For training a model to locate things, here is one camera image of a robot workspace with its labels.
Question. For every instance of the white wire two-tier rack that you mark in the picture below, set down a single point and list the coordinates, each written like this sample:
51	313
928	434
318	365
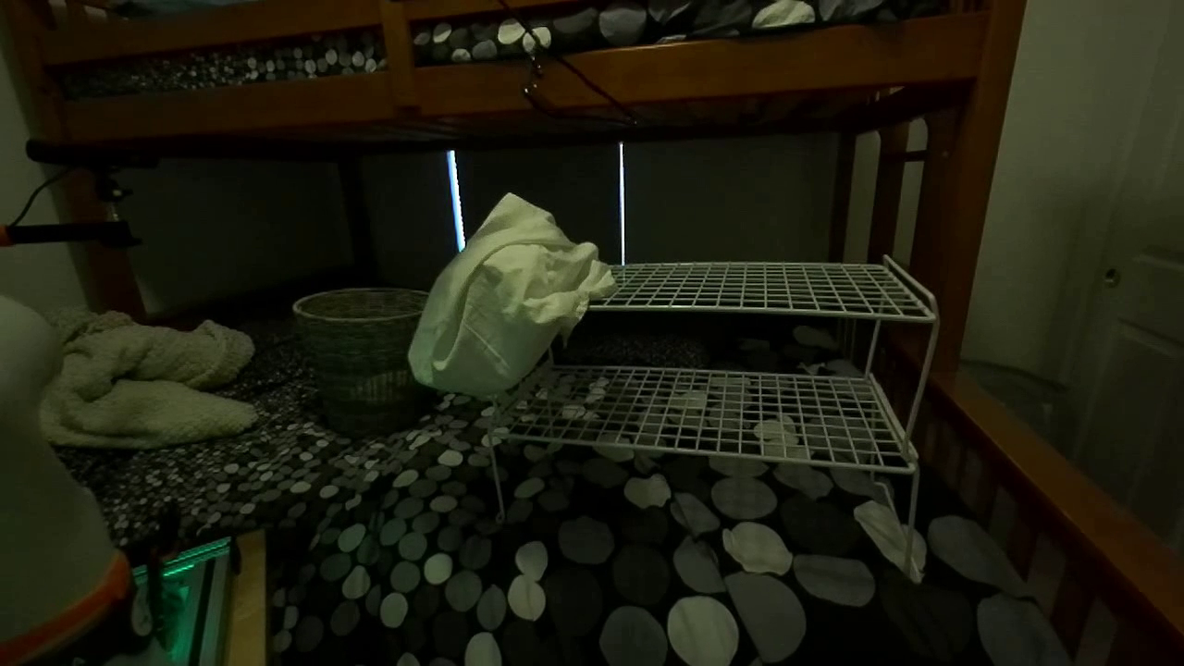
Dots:
752	414

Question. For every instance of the upper bunk spotted mattress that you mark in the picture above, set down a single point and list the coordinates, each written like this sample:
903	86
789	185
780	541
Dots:
623	24

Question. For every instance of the woven wicker basket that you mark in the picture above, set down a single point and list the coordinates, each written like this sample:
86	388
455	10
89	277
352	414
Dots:
355	346

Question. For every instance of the white cloth on rack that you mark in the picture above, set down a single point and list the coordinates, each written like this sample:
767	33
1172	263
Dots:
503	301

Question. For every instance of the green lit box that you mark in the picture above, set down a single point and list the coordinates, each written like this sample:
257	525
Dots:
183	600

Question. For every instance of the black white spotted bedspread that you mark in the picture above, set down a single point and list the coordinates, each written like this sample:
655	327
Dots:
461	546

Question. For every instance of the wooden bunk bed frame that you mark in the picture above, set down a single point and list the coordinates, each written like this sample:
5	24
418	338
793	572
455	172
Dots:
948	71

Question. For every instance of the crumpled white towel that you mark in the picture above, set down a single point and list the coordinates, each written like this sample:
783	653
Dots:
147	386

